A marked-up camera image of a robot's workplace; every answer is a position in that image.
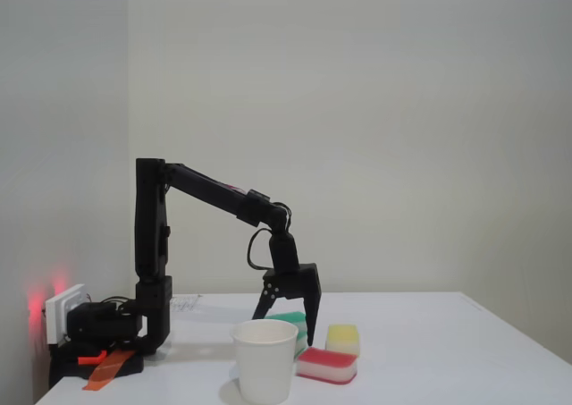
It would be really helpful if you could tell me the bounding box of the green sponge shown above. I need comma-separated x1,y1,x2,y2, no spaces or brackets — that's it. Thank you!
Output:
265,310,310,360

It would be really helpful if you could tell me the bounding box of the yellow sponge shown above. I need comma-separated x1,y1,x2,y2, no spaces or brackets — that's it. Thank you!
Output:
324,324,362,358

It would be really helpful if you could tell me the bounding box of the white paper cup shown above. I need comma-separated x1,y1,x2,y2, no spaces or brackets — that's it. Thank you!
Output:
230,318,299,404

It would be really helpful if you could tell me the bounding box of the red sponge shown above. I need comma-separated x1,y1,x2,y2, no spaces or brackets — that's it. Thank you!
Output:
295,346,360,386

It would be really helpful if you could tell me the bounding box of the printed sticker label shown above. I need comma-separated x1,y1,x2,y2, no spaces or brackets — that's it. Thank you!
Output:
171,293,201,313

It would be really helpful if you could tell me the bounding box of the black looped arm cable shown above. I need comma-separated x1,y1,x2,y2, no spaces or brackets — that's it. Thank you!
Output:
247,227,274,273

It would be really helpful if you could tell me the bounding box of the black base wire bundle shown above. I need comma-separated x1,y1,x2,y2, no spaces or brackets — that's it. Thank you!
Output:
88,294,136,315

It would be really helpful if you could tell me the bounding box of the white wall adapter box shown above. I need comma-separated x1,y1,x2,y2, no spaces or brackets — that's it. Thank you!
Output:
44,283,87,346

